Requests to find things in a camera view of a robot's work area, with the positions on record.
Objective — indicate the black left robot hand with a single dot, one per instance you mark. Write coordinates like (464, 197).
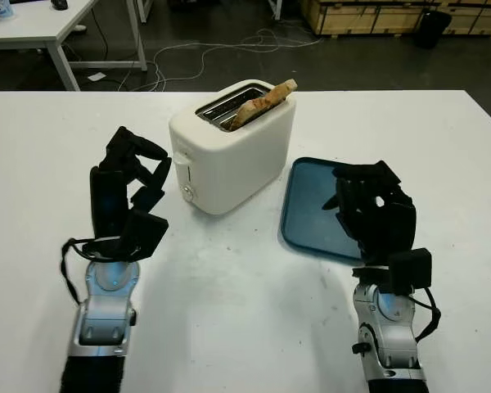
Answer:
(106, 196)

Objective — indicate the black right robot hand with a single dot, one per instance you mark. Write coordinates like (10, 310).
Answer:
(384, 221)

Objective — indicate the cream white two-slot toaster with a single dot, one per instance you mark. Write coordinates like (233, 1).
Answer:
(229, 168)

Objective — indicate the brown bread slice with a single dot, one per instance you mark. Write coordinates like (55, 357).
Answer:
(266, 100)

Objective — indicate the dark blue plastic tray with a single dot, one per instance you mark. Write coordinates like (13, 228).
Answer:
(307, 213)

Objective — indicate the white paper scrap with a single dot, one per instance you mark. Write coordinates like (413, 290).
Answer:
(97, 77)

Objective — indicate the white shoe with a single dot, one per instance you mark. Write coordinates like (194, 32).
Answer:
(80, 28)

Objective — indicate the white office desk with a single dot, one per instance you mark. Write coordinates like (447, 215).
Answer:
(45, 28)

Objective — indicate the black waste bin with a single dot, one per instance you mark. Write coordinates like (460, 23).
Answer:
(431, 30)

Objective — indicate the black computer mouse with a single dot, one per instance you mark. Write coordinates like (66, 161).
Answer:
(59, 5)

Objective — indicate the white cup with blue print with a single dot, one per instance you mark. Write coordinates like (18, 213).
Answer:
(5, 10)

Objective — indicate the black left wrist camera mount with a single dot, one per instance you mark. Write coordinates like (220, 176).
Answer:
(143, 233)

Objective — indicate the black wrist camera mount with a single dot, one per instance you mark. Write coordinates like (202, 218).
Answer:
(143, 233)
(411, 270)

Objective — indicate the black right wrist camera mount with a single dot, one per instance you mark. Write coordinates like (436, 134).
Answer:
(411, 270)

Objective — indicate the white table leg frame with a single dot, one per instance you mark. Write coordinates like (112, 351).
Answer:
(274, 9)

